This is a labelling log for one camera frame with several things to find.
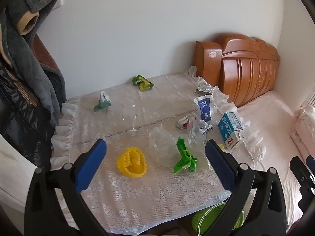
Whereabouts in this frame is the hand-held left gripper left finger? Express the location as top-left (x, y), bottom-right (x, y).
top-left (24, 138), bottom-right (109, 236)

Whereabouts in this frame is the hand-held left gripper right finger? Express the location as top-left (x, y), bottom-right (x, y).
top-left (204, 139), bottom-right (287, 236)

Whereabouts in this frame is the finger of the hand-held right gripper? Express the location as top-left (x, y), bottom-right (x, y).
top-left (306, 155), bottom-right (315, 177)
top-left (289, 156), bottom-right (315, 212)

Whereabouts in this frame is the blue and white milk carton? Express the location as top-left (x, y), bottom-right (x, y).
top-left (218, 112), bottom-right (244, 150)

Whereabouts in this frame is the white plastic bag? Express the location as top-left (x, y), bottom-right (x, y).
top-left (187, 117), bottom-right (213, 144)

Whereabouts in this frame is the green plastic waste basket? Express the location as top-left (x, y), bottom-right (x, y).
top-left (191, 202), bottom-right (245, 236)

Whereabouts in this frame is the red and silver wrapper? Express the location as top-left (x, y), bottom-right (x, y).
top-left (175, 117), bottom-right (191, 130)

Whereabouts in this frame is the blue and white pouch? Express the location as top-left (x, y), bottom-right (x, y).
top-left (194, 95), bottom-right (213, 121)

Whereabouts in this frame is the green and white wrapper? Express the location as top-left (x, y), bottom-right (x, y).
top-left (94, 91), bottom-right (112, 112)

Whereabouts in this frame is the clear plastic bag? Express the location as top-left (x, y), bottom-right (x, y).
top-left (149, 125), bottom-right (183, 168)

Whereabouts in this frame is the clear foil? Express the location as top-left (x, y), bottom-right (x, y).
top-left (195, 82), bottom-right (214, 96)

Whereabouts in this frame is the bed with pink sheet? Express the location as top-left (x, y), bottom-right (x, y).
top-left (236, 90), bottom-right (315, 231)

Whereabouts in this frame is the white radiator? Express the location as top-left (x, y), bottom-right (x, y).
top-left (301, 82), bottom-right (315, 109)

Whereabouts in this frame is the white cloth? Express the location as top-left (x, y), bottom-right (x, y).
top-left (0, 134), bottom-right (53, 203)

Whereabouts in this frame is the black puffer jacket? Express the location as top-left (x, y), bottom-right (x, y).
top-left (0, 64), bottom-right (57, 171)

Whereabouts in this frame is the wooden headboard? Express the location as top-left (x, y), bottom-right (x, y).
top-left (217, 33), bottom-right (280, 108)

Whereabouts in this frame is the brown plush blanket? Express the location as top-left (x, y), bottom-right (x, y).
top-left (32, 33), bottom-right (61, 75)

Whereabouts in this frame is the grey fleece robe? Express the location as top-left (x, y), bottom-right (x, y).
top-left (0, 0), bottom-right (67, 126)

